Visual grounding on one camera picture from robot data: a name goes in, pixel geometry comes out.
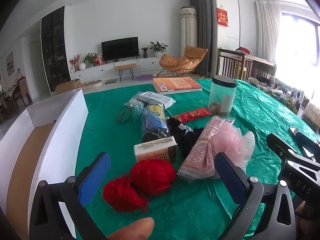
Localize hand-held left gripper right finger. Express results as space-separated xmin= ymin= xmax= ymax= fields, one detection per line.
xmin=214 ymin=152 xmax=297 ymax=240

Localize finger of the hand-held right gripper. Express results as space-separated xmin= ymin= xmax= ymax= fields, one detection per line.
xmin=266 ymin=133 xmax=298 ymax=160
xmin=288 ymin=127 xmax=320 ymax=160

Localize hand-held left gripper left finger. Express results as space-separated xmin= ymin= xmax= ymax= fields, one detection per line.
xmin=29 ymin=152 xmax=112 ymax=240

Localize red yarn skein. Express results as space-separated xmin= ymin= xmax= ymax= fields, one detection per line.
xmin=102 ymin=176 xmax=149 ymax=213

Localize pink mesh bath pouf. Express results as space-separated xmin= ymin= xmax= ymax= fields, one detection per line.
xmin=220 ymin=120 xmax=255 ymax=165

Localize pink floral towel pack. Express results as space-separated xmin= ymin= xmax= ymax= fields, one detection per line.
xmin=178 ymin=116 xmax=227 ymax=180

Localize round red yarn ball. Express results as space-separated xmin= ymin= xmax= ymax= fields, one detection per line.
xmin=129 ymin=159 xmax=177 ymax=197

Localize white cardboard box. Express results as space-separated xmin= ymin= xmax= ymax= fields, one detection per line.
xmin=0 ymin=89 xmax=90 ymax=240

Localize black lace cloth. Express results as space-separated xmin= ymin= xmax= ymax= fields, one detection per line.
xmin=167 ymin=117 xmax=204 ymax=159

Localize beige tissue pack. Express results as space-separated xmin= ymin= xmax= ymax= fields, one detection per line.
xmin=134 ymin=136 xmax=178 ymax=163

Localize red foil packet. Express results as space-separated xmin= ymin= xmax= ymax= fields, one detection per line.
xmin=172 ymin=107 xmax=214 ymax=124

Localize striped teal sachet with cord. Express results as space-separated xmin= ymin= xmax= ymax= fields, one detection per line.
xmin=117 ymin=100 xmax=148 ymax=124

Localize blue plastic pack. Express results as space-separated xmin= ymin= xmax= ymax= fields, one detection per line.
xmin=140 ymin=104 xmax=172 ymax=143

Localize person's right hand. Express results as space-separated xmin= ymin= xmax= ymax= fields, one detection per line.
xmin=296 ymin=201 xmax=320 ymax=240

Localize person's left hand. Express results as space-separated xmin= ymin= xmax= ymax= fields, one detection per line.
xmin=106 ymin=217 xmax=155 ymax=240

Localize green tablecloth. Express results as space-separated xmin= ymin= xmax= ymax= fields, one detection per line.
xmin=49 ymin=79 xmax=320 ymax=240

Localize clear jar with dark lid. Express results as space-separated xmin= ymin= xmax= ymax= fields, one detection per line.
xmin=209 ymin=75 xmax=238 ymax=117

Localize round wooden floor tray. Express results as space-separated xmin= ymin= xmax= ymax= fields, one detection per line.
xmin=81 ymin=79 xmax=103 ymax=90

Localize brown cardboard box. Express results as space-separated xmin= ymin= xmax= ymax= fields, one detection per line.
xmin=55 ymin=79 xmax=82 ymax=95

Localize dark wooden slatted chair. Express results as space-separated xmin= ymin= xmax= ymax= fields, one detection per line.
xmin=218 ymin=48 xmax=253 ymax=80

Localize white plastic packet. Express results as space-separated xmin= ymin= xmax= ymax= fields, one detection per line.
xmin=136 ymin=91 xmax=177 ymax=110

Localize orange book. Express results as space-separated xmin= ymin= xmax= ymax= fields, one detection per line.
xmin=152 ymin=77 xmax=203 ymax=95

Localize white television cabinet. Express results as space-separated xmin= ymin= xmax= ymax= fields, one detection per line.
xmin=69 ymin=56 xmax=167 ymax=80

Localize brown dining chair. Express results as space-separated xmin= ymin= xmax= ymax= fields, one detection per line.
xmin=11 ymin=76 xmax=33 ymax=113

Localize wooden bench stool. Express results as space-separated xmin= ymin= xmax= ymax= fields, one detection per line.
xmin=114 ymin=63 xmax=137 ymax=82

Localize red flowers in white vase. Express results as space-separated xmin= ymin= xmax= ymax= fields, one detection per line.
xmin=69 ymin=54 xmax=86 ymax=71

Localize white curtain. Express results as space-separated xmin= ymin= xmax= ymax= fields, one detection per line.
xmin=255 ymin=0 xmax=283 ymax=63

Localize leafy plant beside vase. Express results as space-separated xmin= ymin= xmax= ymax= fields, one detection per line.
xmin=83 ymin=52 xmax=98 ymax=67

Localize white door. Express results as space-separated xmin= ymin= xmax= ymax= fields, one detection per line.
xmin=29 ymin=41 xmax=48 ymax=98

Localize orange lounge chair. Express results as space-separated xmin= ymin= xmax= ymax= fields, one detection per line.
xmin=159 ymin=46 xmax=208 ymax=77

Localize black television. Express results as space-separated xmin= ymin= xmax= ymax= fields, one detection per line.
xmin=101 ymin=37 xmax=139 ymax=61

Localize dark display cabinet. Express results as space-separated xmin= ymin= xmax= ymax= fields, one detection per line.
xmin=41 ymin=5 xmax=70 ymax=93

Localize large potted green plant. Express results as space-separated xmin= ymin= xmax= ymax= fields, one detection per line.
xmin=149 ymin=41 xmax=168 ymax=57

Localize covered standing air conditioner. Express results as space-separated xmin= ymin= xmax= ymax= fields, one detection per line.
xmin=180 ymin=6 xmax=198 ymax=59

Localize grey curtain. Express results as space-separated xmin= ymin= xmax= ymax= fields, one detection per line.
xmin=189 ymin=0 xmax=217 ymax=77

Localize red wall hanging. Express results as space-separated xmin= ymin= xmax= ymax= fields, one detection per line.
xmin=216 ymin=5 xmax=230 ymax=27

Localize framed wall picture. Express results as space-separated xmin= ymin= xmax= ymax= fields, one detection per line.
xmin=5 ymin=52 xmax=14 ymax=75

